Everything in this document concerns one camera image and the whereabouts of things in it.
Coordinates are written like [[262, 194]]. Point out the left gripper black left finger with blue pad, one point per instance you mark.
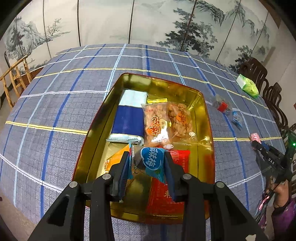
[[120, 174]]

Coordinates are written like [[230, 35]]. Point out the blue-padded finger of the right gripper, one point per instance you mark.
[[264, 146]]

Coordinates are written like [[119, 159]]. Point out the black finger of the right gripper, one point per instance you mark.
[[257, 146]]

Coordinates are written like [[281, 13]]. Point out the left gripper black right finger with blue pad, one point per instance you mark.
[[173, 175]]

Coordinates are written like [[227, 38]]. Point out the pink patterned snack pack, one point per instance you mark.
[[255, 137]]

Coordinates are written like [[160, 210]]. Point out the blue candy packet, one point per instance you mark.
[[149, 161]]

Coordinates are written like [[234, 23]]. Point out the orange yellow snack bag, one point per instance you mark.
[[114, 154]]

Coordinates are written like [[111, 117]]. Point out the clear seeds bag blue edges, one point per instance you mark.
[[236, 120]]

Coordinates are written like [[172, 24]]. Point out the red snack packet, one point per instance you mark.
[[160, 202]]

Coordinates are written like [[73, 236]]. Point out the orange peanut snack bag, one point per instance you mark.
[[181, 122]]

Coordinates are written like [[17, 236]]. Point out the fried twist snack bag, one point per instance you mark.
[[156, 124]]

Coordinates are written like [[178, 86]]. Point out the dark seeds bag red label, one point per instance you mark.
[[221, 104]]

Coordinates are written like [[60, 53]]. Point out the person's right hand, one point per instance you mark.
[[281, 192]]

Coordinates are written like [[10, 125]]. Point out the dark wooden chair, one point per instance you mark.
[[255, 71], [272, 98], [289, 138]]

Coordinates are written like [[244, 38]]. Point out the dark blue packet in box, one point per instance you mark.
[[129, 120]]

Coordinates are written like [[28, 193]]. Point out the green tissue pack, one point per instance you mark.
[[247, 85]]

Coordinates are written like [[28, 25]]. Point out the gold red tin box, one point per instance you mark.
[[90, 163]]

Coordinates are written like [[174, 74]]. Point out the white packet in box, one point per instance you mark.
[[133, 98]]

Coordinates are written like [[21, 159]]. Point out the yellow gold packet in box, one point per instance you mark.
[[157, 100]]

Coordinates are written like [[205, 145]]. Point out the blue plaid tablecloth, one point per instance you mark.
[[44, 133]]

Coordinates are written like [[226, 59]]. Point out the painted folding screen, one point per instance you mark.
[[224, 31]]

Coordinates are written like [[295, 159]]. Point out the light bamboo chair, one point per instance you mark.
[[16, 79]]

